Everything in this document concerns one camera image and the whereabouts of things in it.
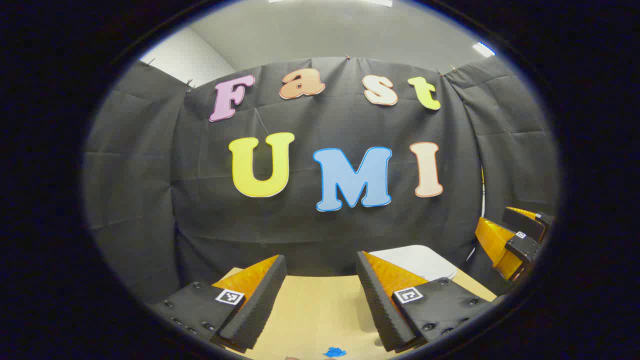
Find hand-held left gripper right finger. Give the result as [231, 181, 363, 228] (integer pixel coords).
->
[356, 251, 498, 353]

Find black backdrop cloth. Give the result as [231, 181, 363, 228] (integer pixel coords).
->
[82, 56, 560, 306]

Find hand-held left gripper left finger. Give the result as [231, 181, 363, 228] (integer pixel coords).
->
[150, 254, 288, 353]

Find white desktop garbage bin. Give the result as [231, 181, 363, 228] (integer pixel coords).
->
[370, 245, 457, 282]

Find wooden desktop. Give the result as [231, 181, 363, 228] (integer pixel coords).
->
[220, 267, 498, 360]

